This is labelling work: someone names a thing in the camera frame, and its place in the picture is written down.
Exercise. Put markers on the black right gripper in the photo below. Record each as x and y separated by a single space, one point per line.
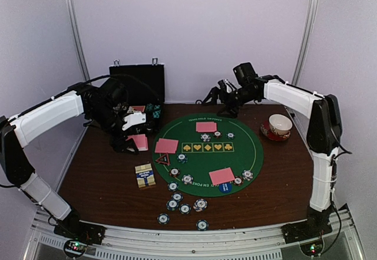
233 111

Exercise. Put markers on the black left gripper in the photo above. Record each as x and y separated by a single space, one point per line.
119 146

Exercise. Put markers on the red-backed card deck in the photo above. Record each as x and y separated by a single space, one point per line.
140 140

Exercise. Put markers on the black orange chips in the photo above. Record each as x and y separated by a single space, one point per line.
238 181
217 134
174 172

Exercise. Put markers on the dealt red card top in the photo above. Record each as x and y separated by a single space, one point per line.
207 126

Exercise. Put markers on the dealt red card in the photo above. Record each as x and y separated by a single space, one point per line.
168 146
221 176
207 126

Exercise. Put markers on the green blue chip mat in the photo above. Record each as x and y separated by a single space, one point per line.
230 136

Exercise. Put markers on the blue tan chips mat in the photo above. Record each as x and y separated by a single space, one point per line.
205 137
187 179

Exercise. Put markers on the dealt red card bottom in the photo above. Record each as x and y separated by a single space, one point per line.
221 176

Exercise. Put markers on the blue tan chips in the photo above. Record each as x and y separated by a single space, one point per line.
247 175

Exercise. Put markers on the blue small blind button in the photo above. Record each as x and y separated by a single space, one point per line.
225 188

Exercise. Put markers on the blue tan chip stack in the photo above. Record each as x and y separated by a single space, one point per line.
200 205

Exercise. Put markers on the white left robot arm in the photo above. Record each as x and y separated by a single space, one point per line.
25 128

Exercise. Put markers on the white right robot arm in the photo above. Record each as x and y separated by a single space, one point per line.
324 129

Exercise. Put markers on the gold card deck box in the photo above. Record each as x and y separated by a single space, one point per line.
145 175

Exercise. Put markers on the boxed card deck in case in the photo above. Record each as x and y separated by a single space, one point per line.
136 109

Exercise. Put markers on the black red triangle all-in button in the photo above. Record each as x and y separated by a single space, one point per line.
163 159

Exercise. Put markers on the dark green chip row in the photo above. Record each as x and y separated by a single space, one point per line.
149 107

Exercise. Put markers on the teal chip row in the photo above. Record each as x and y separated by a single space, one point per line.
157 111

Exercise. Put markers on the red patterned saucer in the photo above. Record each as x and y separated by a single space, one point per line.
267 132

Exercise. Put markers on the green round poker mat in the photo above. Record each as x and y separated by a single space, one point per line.
244 152

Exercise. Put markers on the white patterned teacup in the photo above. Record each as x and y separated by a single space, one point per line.
280 124

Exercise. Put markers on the black poker set case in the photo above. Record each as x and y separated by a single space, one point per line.
144 84

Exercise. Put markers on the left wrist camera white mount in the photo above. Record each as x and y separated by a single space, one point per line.
133 119

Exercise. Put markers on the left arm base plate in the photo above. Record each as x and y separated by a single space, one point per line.
87 233

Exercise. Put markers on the aluminium front rail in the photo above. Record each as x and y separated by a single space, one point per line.
265 242

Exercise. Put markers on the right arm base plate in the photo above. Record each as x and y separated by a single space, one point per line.
301 231

